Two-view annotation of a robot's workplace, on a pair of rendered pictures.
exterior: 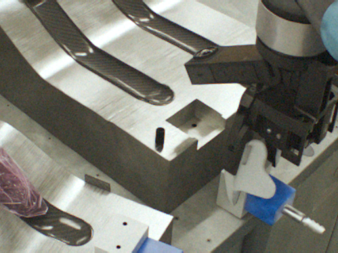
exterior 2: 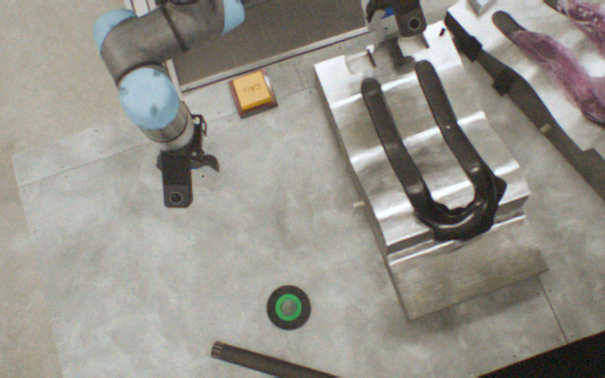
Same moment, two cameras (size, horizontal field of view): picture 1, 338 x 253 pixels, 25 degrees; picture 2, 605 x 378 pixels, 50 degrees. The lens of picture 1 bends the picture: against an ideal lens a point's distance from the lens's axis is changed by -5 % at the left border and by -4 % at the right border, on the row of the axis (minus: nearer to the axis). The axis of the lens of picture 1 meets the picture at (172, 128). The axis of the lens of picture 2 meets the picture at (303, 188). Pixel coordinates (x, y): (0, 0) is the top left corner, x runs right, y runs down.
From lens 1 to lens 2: 1.36 m
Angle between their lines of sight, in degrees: 59
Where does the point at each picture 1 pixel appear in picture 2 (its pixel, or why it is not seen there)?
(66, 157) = not seen: hidden behind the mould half
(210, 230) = not seen: hidden behind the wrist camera
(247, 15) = (283, 187)
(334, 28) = not seen: outside the picture
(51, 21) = (466, 152)
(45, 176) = (505, 50)
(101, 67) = (442, 112)
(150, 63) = (414, 98)
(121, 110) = (450, 66)
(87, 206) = (487, 31)
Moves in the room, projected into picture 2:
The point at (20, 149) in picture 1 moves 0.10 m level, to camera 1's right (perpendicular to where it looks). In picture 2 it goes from (518, 61) to (470, 36)
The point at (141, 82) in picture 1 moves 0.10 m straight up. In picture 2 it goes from (426, 87) to (433, 63)
